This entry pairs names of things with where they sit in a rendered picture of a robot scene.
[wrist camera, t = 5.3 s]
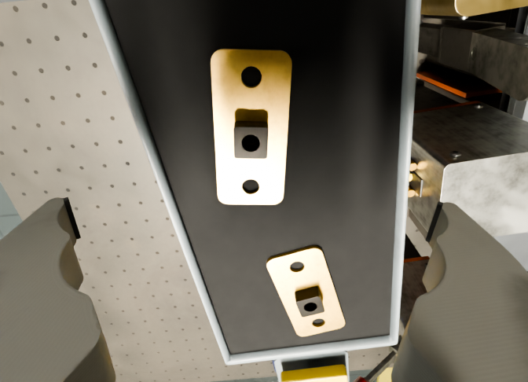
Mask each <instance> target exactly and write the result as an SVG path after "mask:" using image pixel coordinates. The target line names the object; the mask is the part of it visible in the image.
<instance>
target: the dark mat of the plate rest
mask: <svg viewBox="0 0 528 382"><path fill-rule="evenodd" d="M105 3H106V6H107V8H108V11H109V14H110V17H111V19H112V23H113V25H114V28H115V32H116V34H117V36H118V39H119V43H120V45H121V47H122V50H123V54H124V57H125V58H126V62H127V65H128V68H129V69H130V74H131V76H132V79H133V81H134V85H135V87H136V90H137V93H138V96H139V98H140V101H141V104H142V107H143V109H144V112H145V116H146V118H147V120H148V124H149V127H150V129H151V132H152V136H153V138H154V141H155V143H156V147H157V149H158V152H159V155H160V158H161V160H162V163H163V166H164V169H165V171H166V174H167V177H168V180H169V183H170V187H171V188H172V191H173V194H174V198H175V200H176V202H177V205H178V209H179V211H180V213H181V217H182V220H183V222H184V224H185V228H186V231H187V234H188V236H189V239H190V242H191V245H192V248H193V251H194V253H195V256H196V260H197V262H198V264H199V267H200V271H201V273H202V275H203V279H204V282H205V284H206V286H207V290H208V293H209V296H210V297H211V302H212V304H213V307H214V310H215V313H216V315H217V318H218V321H219V324H220V326H221V329H222V332H223V335H224V337H225V341H226V343H227V346H228V348H229V353H230V354H242V353H249V352H256V351H268V350H274V349H281V348H287V347H300V346H306V345H313V344H319V343H331V342H338V341H344V340H357V339H364V338H370V337H377V336H389V335H390V325H391V293H392V277H393V260H394V228H395V212H396V196H397V179H398V146H399V131H400V114H401V97H402V65H403V49H404V32H405V0H105ZM220 49H242V50H283V51H284V52H286V53H287V54H288V55H289V56H290V58H291V63H292V67H291V90H290V102H289V115H288V139H287V151H286V163H285V176H284V197H283V199H282V201H281V202H280V203H278V204H224V203H222V202H221V201H220V200H219V198H218V188H217V173H216V159H215V129H214V114H213V99H212V84H211V57H212V55H213V54H214V53H215V52H216V51H217V50H220ZM313 245H316V246H318V247H320V248H321V250H322V251H323V255H324V259H325V262H326V264H327V267H328V271H329V273H330V277H331V279H332V283H333V286H334V289H335V293H336V295H337V298H338V301H339V305H340V308H341V311H342V313H343V317H344V321H345V325H344V326H343V327H342V328H340V329H334V330H331V331H327V332H321V333H317V334H313V335H310V336H299V335H298V334H297V333H296V331H295V328H294V326H293V324H292V321H291V319H290V318H289V316H288V312H287V311H286V309H285V307H284V304H283V302H282V300H281V297H280V295H279V293H278V291H277V288H276V286H275V284H274V283H273V279H272V278H271V276H270V272H269V271H268V269H267V266H266V262H267V260H268V258H270V257H272V256H275V255H280V254H283V253H286V252H291V251H294V250H298V249H300V248H306V247H309V246H313Z"/></svg>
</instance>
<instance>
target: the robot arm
mask: <svg viewBox="0 0 528 382"><path fill-rule="evenodd" d="M79 238H81V237H80V233H79V229H78V227H77V224H76V221H75V216H74V214H73V211H72V207H71V204H70V201H69V199H68V197H65V198H60V197H57V198H53V199H50V200H48V201H47V202H45V203H44V204H43V205H42V206H41V207H40V208H39V209H37V210H36V211H35V212H34V213H32V214H31V215H30V216H28V217H27V218H26V219H25V220H24V221H23V222H22V223H21V224H19V225H18V226H17V227H16V228H14V229H13V230H12V231H10V232H9V233H8V234H7V235H5V236H4V237H3V238H2V239H1V240H0V382H116V373H115V370H114V367H113V364H112V360H111V356H110V354H109V350H108V346H107V344H106V341H105V337H104V334H103V332H102V329H101V325H100V322H99V320H98V317H97V313H96V311H95V308H94V305H93V302H92V299H91V298H90V297H89V296H88V295H87V294H85V293H82V292H80V291H79V288H80V286H81V284H82V282H83V272H82V270H81V268H80V265H79V261H78V259H77V256H76V254H75V249H74V246H75V243H76V240H77V239H79ZM425 241H428V242H430V246H431V249H432V253H431V257H430V258H429V261H428V264H427V267H426V270H425V272H424V275H423V279H422V280H423V284H424V286H425V288H426V290H427V293H425V294H423V295H421V296H419V297H418V298H417V299H416V302H415V304H414V307H413V309H412V313H411V315H410V317H409V321H408V323H407V326H406V328H405V331H404V334H403V337H402V338H401V342H400V345H399V348H398V353H397V355H396V359H395V361H394V366H393V369H392V372H391V381H392V382H528V272H527V271H526V270H525V268H524V267H523V266H522V265H521V264H520V262H519V261H518V260H517V259H516V258H515V257H514V256H513V255H512V254H511V253H510V252H509V251H508V250H507V249H506V248H505V247H504V246H503V245H502V244H501V243H499V242H498V241H497V240H496V239H495V238H494V237H492V236H491V235H490V234H489V233H488V232H487V231H485V230H484V229H483V228H482V227H481V226H480V225H479V224H478V223H477V222H476V221H475V220H474V219H472V218H471V217H470V216H469V215H468V214H467V213H465V212H464V211H463V210H462V209H461V208H460V207H458V206H457V205H456V204H454V203H450V202H445V203H442V202H440V201H439V202H438V203H437V205H436V208H435V210H434V214H433V217H432V220H431V224H430V227H429V230H428V232H427V237H426V240H425Z"/></svg>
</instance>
